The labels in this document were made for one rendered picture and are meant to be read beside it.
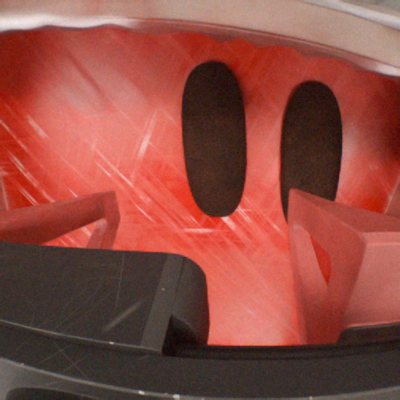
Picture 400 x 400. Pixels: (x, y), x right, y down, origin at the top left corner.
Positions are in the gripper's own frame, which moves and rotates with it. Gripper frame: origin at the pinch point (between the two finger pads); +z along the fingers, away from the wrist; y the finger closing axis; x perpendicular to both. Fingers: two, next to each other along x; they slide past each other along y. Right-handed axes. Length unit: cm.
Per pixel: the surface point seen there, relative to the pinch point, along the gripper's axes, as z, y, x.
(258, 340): 7.8, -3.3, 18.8
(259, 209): 7.8, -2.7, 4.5
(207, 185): 6.9, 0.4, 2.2
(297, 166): 6.9, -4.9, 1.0
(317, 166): 6.8, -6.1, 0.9
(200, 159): 7.0, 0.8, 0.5
